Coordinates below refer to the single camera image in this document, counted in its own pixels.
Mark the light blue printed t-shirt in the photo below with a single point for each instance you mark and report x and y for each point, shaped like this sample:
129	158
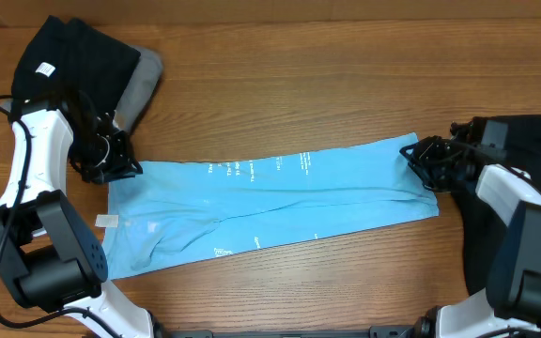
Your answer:
177	213

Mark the folded black garment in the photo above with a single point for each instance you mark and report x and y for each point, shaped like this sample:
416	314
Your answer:
76	56

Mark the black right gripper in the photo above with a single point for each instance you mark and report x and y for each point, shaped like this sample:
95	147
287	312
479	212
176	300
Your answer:
420	161

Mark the folded grey garment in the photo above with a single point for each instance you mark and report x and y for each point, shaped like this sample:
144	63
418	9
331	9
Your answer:
139	90

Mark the black cloth pile right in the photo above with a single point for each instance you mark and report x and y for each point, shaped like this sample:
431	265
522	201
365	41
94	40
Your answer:
487	206

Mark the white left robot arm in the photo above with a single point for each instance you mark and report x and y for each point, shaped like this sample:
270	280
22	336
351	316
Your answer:
51	263

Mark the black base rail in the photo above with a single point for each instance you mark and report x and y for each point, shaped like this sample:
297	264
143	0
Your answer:
289	333

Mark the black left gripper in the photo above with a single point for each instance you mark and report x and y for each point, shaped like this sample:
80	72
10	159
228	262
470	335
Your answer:
121	168

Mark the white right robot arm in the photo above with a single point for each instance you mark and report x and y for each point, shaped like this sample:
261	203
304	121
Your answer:
510	304

